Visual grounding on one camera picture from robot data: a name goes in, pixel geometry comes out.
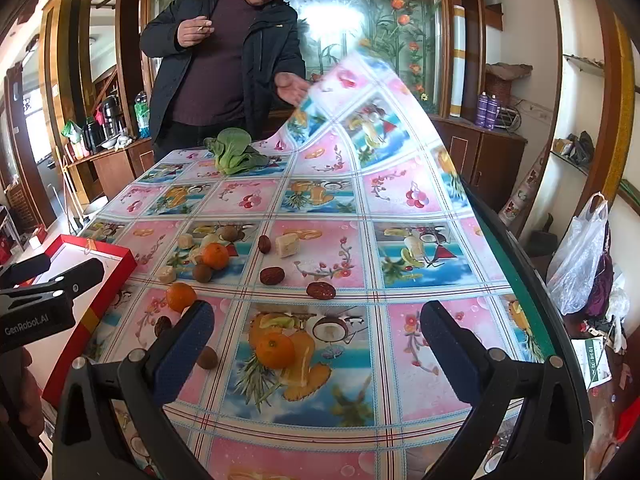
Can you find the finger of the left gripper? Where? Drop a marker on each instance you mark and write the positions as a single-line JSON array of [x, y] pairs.
[[72, 282], [20, 272]]

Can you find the white plastic bag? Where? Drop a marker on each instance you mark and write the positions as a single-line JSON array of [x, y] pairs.
[[573, 267]]

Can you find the purple bottle right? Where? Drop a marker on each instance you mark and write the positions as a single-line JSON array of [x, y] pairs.
[[492, 111]]

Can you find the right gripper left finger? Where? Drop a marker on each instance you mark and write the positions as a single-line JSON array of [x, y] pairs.
[[150, 379]]

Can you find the purple bottle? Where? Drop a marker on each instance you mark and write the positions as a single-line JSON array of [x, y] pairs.
[[492, 111], [481, 110]]

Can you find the brown longan by tangerine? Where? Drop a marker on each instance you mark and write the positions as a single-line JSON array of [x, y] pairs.
[[202, 273]]

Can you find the orange tangerine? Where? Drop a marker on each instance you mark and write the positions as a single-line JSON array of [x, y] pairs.
[[215, 256], [180, 296], [275, 351]]

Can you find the dark red jujube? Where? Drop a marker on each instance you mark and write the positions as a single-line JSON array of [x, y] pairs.
[[162, 324]]

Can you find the brown round longan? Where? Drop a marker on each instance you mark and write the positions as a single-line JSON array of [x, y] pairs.
[[208, 359]]

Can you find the green leafy vegetable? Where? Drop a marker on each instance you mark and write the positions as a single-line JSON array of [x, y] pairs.
[[234, 153]]

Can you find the man in dark jacket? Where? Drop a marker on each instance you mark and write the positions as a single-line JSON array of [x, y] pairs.
[[222, 65]]

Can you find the pale cake piece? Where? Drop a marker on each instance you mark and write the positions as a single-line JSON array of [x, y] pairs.
[[287, 245]]

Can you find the red white shallow box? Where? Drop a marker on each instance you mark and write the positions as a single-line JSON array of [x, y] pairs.
[[54, 355]]

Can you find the red jujube right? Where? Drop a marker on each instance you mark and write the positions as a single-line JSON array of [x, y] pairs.
[[321, 291]]

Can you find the purple bottle left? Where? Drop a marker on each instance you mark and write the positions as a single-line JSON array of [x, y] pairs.
[[481, 110]]

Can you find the fruit print tablecloth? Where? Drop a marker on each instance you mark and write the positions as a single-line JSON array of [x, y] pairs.
[[360, 174]]

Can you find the small red jujube far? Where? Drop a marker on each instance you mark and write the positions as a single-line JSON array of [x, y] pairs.
[[264, 244]]

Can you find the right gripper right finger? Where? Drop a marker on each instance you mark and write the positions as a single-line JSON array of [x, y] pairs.
[[479, 377]]

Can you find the black kettle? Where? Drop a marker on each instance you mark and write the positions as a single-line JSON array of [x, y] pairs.
[[112, 114]]

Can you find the operator left hand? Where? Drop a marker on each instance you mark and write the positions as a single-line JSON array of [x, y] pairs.
[[31, 415]]

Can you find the wooden side cabinet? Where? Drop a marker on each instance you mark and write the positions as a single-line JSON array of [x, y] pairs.
[[109, 172]]

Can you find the green label plastic bottle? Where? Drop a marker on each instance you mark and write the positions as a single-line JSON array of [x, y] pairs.
[[142, 112]]

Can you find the red jujube centre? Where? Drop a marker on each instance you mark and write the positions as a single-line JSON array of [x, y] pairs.
[[272, 275]]

